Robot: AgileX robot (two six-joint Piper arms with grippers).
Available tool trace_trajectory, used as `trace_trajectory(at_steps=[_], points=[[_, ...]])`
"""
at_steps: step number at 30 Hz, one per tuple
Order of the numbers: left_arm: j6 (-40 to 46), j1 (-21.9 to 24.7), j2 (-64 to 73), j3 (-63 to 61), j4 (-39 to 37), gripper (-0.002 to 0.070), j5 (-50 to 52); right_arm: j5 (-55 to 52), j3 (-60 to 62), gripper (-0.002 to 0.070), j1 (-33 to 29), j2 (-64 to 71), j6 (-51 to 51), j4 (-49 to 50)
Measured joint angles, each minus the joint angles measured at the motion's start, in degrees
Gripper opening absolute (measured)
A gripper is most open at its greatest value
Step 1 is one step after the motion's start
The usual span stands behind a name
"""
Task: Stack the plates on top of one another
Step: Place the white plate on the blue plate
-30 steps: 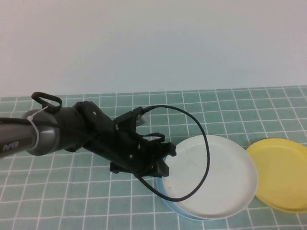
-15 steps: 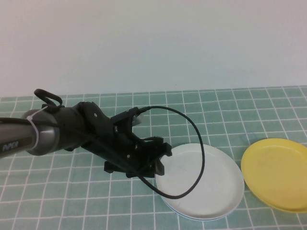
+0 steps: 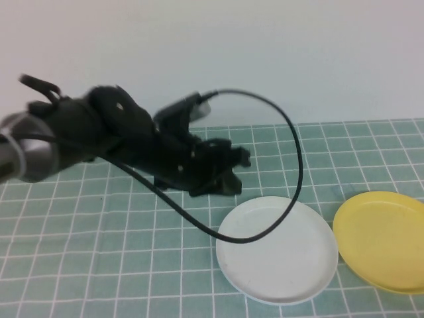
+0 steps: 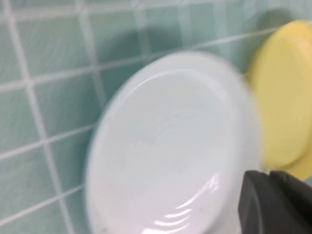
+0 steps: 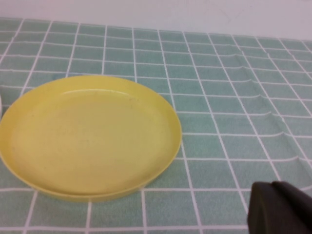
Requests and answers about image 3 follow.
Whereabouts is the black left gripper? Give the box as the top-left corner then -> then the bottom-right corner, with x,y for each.
148,122 -> 252,199

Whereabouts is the white round plate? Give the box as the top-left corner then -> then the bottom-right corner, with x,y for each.
215,195 -> 339,304

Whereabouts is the yellow round plate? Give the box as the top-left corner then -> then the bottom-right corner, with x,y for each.
332,190 -> 424,295

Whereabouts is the green checkered tablecloth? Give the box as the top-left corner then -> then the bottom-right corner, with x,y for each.
0,118 -> 424,318

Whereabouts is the long black camera cable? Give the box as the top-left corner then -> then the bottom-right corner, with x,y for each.
109,88 -> 304,245

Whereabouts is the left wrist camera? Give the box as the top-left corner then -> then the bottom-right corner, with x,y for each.
154,91 -> 213,132

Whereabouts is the short black cable loop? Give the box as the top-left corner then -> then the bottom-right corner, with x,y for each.
18,74 -> 62,100

